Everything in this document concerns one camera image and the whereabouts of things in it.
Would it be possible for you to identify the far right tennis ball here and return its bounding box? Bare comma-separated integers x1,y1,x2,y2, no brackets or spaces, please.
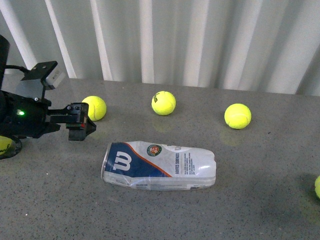
314,176,320,199

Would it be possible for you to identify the middle tennis ball with logo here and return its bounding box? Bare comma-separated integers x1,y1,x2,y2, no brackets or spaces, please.
151,91,176,116

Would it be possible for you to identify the far left tennis ball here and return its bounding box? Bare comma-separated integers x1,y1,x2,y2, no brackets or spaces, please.
0,136,13,156

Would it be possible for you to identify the clear Wilson tennis ball can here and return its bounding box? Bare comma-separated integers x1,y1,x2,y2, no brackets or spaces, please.
101,141,217,191

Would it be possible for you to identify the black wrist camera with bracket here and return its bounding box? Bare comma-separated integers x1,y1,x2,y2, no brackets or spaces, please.
16,61,67,100

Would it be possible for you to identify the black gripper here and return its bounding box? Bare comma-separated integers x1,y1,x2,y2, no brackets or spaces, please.
0,91,97,160

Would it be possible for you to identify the right middle tennis ball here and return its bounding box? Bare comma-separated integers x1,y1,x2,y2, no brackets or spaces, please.
224,103,252,130

